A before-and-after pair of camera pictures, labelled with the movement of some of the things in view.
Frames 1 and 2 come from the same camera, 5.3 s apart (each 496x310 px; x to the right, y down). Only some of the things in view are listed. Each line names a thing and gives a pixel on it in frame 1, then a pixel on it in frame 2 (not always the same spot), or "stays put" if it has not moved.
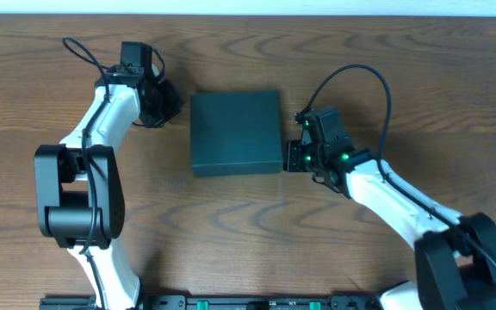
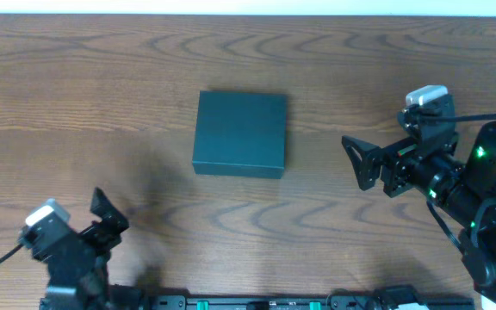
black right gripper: x=293 y=159 -> x=391 y=168
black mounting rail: x=226 y=302 stays put
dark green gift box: x=236 y=133 stays put
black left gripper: x=170 y=102 -> x=95 y=238
